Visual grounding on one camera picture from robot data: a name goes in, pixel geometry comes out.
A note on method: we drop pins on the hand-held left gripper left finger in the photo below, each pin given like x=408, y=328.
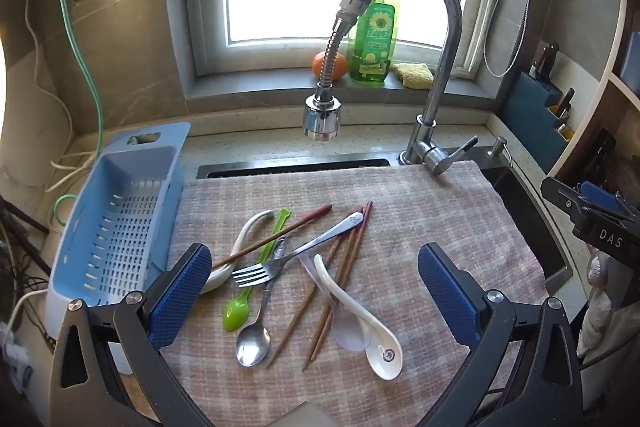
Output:
x=180, y=292

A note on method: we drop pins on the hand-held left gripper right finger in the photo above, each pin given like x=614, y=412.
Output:
x=445, y=292

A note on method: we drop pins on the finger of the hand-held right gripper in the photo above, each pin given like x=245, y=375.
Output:
x=560, y=199
x=600, y=197

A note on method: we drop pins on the white ceramic spoon with print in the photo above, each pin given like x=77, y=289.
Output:
x=345, y=297

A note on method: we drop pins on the translucent plastic spoon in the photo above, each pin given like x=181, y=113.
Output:
x=350, y=329

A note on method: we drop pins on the blue plastic drain basket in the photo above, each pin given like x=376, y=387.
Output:
x=125, y=187

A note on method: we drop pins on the stainless steel fork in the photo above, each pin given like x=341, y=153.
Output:
x=310, y=244

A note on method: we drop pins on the person's right hand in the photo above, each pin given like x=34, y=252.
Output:
x=602, y=302

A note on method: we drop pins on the steel kitchen sink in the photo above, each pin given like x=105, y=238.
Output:
x=525, y=207

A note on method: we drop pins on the green plastic spoon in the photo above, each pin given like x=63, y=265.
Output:
x=235, y=312

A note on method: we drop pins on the checked pink dish cloth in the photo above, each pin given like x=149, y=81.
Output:
x=425, y=217

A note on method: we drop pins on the chrome soap dispenser pump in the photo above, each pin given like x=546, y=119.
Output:
x=497, y=149

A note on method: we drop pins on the wooden shelf unit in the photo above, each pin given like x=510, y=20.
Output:
x=615, y=117

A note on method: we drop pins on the blue knife block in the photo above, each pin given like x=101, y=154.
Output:
x=530, y=122

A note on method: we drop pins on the plain white ceramic spoon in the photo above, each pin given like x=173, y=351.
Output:
x=245, y=232

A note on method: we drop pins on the stainless steel spoon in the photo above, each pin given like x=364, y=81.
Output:
x=252, y=344

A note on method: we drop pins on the red-tipped brown chopstick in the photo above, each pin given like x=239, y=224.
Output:
x=295, y=224

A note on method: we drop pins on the white power strip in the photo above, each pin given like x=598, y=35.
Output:
x=15, y=352

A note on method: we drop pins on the chrome kitchen faucet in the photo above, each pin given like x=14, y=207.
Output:
x=450, y=52

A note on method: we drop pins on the yellow sponge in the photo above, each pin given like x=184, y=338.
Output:
x=412, y=74

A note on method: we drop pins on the green dish soap bottle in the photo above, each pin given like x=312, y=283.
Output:
x=372, y=37

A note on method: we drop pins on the orange fruit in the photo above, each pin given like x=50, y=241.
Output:
x=337, y=66

